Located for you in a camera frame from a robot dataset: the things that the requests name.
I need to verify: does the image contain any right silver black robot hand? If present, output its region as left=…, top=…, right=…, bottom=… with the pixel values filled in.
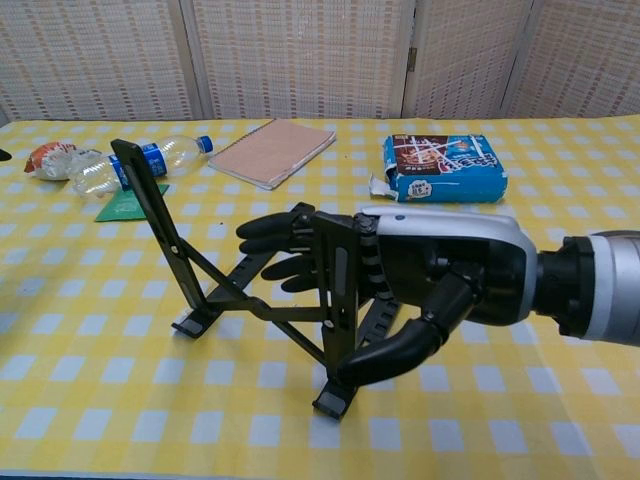
left=235, top=202, right=544, bottom=389

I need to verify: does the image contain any black folding laptop stand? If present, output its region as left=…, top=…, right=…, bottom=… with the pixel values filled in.
left=109, top=138, right=401, bottom=421

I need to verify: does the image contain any crumpled orange white snack bag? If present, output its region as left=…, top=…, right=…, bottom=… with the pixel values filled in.
left=23, top=141, right=101, bottom=181

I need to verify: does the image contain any blue brown snack box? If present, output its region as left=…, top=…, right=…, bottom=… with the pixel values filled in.
left=368, top=132, right=509, bottom=204

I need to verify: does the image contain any green flat packet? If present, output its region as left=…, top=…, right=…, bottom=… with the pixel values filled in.
left=93, top=183, right=171, bottom=222

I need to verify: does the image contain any woven folding screen panel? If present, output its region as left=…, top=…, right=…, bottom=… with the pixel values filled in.
left=402, top=0, right=534, bottom=120
left=0, top=0, right=204, bottom=122
left=502, top=0, right=640, bottom=120
left=179, top=0, right=419, bottom=121

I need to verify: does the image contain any clear bottle with blue label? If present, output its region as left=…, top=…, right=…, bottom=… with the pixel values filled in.
left=69, top=133, right=215, bottom=199

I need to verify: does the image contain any brown spiral notebook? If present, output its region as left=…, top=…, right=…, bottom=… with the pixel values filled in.
left=207, top=117, right=338, bottom=192

